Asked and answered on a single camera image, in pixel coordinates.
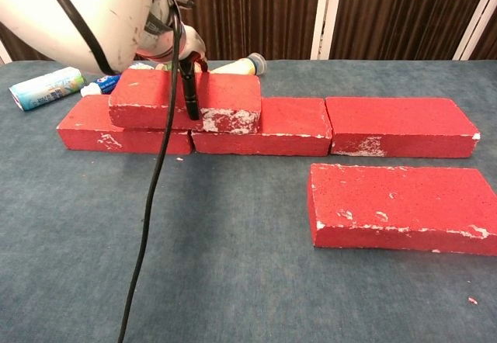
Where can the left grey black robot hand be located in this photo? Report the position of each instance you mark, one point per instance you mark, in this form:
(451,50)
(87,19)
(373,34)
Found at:
(190,87)

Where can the red foam brick heavily chipped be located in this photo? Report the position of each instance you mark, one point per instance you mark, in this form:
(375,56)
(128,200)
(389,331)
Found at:
(147,94)

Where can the red foam brick white specks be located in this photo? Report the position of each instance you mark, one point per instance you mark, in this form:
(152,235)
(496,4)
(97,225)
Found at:
(400,203)

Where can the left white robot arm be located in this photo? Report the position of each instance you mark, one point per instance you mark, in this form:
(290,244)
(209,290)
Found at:
(58,9)

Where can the cream bottle clear cap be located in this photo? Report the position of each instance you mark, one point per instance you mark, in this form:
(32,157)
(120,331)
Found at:
(248,65)

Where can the blue white toothpaste tube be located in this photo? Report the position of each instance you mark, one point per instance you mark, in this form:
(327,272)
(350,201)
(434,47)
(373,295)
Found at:
(101,85)

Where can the blue white cylindrical canister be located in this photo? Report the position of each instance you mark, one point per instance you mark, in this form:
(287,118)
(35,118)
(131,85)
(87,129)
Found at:
(46,87)

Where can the blue felt table cover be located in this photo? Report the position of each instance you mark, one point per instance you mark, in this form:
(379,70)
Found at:
(248,281)

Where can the small red white crumb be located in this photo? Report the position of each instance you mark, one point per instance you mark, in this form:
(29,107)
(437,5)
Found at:
(472,300)

